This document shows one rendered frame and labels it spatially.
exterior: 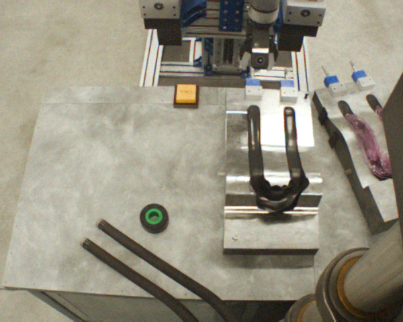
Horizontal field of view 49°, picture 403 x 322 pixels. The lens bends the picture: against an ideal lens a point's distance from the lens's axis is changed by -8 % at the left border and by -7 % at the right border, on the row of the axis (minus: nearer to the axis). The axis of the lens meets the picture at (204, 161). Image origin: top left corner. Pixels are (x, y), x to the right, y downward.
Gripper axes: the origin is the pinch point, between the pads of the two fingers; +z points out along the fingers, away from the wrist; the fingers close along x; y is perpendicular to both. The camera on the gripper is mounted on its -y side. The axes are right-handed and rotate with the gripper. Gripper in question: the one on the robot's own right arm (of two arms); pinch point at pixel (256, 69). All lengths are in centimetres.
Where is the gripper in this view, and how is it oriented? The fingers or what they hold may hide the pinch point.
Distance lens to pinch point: 137.2
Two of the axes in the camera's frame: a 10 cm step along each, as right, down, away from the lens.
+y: 0.3, -8.8, 4.8
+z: 0.0, 4.8, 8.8
